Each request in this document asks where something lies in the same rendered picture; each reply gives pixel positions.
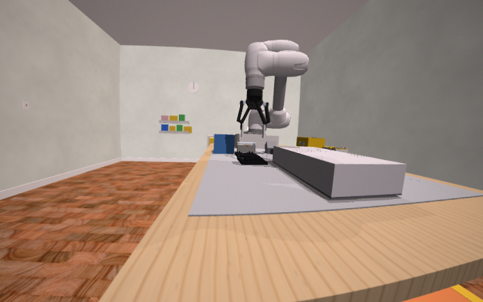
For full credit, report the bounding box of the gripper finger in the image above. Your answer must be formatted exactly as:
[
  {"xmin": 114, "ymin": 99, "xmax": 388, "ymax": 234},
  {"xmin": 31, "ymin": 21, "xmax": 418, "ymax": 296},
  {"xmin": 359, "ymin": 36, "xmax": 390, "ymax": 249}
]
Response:
[
  {"xmin": 256, "ymin": 102, "xmax": 271, "ymax": 138},
  {"xmin": 237, "ymin": 100, "xmax": 254, "ymax": 137}
]

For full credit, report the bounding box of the blue open bin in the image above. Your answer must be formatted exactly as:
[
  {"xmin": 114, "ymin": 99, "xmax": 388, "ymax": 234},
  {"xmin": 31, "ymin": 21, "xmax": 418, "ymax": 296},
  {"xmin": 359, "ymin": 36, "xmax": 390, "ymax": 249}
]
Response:
[{"xmin": 214, "ymin": 134, "xmax": 235, "ymax": 154}]

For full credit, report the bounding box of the yellow open-top bin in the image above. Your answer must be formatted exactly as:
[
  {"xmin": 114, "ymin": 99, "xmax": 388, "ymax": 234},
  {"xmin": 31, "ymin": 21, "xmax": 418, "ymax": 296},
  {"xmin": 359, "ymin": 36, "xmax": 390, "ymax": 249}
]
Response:
[{"xmin": 296, "ymin": 137, "xmax": 325, "ymax": 148}]

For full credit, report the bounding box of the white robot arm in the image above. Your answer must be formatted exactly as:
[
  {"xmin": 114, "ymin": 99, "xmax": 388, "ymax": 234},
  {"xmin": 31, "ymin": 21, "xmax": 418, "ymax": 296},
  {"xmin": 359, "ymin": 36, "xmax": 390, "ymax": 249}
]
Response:
[{"xmin": 244, "ymin": 40, "xmax": 309, "ymax": 135}]

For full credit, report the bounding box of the black multi-well assay plate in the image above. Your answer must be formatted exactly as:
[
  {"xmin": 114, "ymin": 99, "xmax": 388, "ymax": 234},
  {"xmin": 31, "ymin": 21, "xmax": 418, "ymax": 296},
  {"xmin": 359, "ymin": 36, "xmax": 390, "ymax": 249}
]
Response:
[{"xmin": 241, "ymin": 154, "xmax": 263, "ymax": 161}]

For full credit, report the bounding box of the grey bench mat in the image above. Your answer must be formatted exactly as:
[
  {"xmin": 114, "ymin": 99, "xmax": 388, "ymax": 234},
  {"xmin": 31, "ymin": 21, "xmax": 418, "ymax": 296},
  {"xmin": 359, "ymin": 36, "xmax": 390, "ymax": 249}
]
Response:
[{"xmin": 188, "ymin": 148, "xmax": 483, "ymax": 216}]

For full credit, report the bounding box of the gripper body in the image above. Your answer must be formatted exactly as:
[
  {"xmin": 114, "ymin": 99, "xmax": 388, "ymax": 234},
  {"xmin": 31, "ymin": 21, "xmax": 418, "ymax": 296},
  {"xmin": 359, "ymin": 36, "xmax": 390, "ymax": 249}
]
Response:
[{"xmin": 246, "ymin": 88, "xmax": 263, "ymax": 110}]

